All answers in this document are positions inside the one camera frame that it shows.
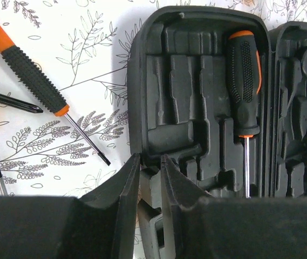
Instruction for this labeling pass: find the orange black screwdriver left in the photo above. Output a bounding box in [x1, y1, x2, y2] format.
[0, 94, 43, 114]

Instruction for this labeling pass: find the black plastic tool case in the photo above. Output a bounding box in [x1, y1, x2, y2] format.
[127, 6, 307, 258]

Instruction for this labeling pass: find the black orange screwdriver large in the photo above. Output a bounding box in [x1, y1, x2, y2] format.
[226, 30, 262, 198]

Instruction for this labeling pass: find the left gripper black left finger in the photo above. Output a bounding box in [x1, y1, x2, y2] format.
[111, 154, 140, 258]

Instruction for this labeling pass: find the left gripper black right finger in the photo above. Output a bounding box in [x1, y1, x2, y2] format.
[161, 154, 204, 258]

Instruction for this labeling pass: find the thin black precision screwdriver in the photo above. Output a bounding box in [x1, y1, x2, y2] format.
[0, 26, 111, 166]

